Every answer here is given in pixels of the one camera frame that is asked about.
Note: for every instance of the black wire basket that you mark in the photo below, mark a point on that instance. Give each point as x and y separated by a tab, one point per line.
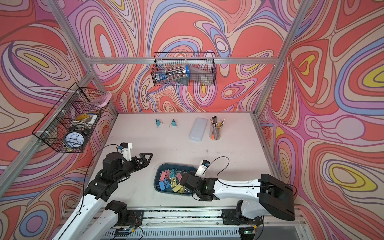
202	67
52	129

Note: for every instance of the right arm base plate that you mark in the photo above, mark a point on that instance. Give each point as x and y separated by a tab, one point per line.
234	217

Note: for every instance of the teal binder clip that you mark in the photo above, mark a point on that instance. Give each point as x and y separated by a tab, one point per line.
159	123
173	123
173	173

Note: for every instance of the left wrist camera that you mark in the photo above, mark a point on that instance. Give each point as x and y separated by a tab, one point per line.
125	149

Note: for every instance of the back black wire basket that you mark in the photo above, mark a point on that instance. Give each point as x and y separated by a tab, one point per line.
202	67

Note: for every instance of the yellow binder clip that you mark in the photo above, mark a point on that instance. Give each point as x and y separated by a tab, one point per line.
173	182
179	189

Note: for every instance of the black alarm clock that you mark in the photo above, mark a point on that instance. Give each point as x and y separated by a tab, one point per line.
76	138

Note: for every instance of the clear pen cup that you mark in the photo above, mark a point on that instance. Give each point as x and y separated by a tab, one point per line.
216	128

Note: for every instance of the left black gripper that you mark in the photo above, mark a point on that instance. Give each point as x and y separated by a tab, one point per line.
143	163

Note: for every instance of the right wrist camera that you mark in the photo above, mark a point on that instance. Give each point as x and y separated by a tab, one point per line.
201	170

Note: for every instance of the blue binder clip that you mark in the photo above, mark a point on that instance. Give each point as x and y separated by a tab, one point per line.
162	186
167	183

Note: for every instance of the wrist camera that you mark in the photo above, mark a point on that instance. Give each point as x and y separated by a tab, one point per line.
201	170
125	149

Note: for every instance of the clear blue-capped pen tube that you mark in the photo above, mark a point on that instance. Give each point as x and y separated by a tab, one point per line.
180	74

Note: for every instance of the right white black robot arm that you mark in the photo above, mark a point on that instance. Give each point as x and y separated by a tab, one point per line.
264	196

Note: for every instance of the pink item in basket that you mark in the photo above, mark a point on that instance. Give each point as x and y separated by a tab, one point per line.
102	100

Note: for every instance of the pink binder clip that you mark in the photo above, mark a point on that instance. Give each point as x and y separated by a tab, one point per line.
168	175
163	176
179	176

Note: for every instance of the dark teal storage tray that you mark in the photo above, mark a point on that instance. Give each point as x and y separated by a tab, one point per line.
180	169

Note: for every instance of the yellow white box in basket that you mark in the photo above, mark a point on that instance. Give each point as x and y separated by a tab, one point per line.
88	118

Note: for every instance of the light blue pencil case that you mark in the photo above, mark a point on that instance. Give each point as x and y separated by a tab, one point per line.
198	129

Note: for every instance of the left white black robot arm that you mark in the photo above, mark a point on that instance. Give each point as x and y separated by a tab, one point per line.
94	215

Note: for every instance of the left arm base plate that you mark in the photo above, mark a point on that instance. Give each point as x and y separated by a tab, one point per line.
130	218

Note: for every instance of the left black wire basket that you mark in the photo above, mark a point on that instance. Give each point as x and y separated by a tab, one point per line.
52	129

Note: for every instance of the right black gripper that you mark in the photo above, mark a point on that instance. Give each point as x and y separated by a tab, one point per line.
192	173

